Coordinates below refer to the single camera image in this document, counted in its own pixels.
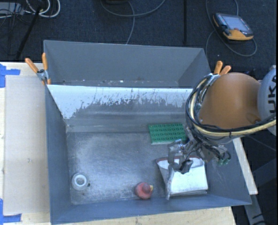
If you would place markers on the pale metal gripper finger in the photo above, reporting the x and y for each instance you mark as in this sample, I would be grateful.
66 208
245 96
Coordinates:
185 166
174 149

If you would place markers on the white flat packet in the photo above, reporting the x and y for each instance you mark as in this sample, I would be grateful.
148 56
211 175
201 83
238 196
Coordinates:
190 180

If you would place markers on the dark green flat block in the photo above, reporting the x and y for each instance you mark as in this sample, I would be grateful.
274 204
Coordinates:
167 132

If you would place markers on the red and yellow toy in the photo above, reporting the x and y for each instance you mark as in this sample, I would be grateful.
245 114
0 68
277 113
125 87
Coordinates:
142 190

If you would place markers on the grey metal bin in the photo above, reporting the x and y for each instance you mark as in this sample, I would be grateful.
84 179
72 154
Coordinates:
110 158

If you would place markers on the pale flat board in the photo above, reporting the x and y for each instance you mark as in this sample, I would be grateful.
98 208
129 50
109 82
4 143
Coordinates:
24 137

